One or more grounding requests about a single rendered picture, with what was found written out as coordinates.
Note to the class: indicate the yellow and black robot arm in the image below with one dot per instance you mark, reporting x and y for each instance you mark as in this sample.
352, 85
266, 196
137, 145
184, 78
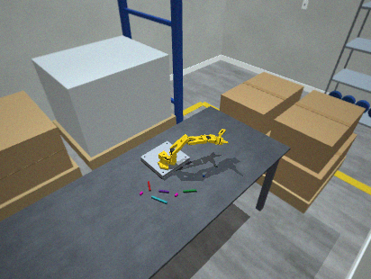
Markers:
164, 157

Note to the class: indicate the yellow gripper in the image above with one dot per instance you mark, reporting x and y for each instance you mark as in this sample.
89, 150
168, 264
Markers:
219, 140

